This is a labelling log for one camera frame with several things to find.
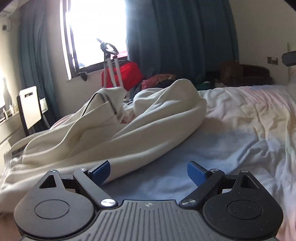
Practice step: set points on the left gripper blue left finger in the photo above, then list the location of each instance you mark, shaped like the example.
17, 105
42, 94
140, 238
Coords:
89, 182

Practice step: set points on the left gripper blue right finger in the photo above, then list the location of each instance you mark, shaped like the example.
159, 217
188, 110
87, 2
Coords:
207, 182

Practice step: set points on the cream white zip hoodie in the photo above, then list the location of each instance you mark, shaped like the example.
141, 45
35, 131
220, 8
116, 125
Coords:
129, 136

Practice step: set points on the pile of coloured clothes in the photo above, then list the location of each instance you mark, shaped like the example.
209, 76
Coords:
165, 80

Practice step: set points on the black sofa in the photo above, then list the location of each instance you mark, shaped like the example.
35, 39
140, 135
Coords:
252, 75

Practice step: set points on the brown paper bag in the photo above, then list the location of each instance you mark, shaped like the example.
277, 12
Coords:
230, 71

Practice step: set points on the pastel tie-dye bed sheet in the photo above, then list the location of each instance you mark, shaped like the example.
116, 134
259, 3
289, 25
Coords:
249, 128

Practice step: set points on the white black chair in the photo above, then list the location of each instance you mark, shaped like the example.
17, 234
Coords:
32, 109

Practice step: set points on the white drawer desk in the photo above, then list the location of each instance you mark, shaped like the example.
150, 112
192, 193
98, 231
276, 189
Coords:
11, 132

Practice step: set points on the teal right curtain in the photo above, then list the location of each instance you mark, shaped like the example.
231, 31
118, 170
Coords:
185, 38

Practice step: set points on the teal curtain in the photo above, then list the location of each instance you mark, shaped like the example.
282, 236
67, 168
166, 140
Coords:
185, 38
34, 57

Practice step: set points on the red garment on stand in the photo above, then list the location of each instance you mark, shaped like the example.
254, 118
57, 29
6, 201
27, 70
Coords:
130, 75

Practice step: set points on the teal left curtain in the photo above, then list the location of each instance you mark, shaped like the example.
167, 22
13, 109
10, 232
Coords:
34, 57

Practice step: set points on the dark framed window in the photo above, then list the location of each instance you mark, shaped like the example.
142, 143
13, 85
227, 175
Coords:
84, 26

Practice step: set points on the wall switch plate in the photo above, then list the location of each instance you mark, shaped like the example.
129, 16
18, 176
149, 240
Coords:
272, 60

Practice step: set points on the white wall air conditioner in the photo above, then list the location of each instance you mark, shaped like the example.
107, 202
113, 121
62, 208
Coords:
10, 9

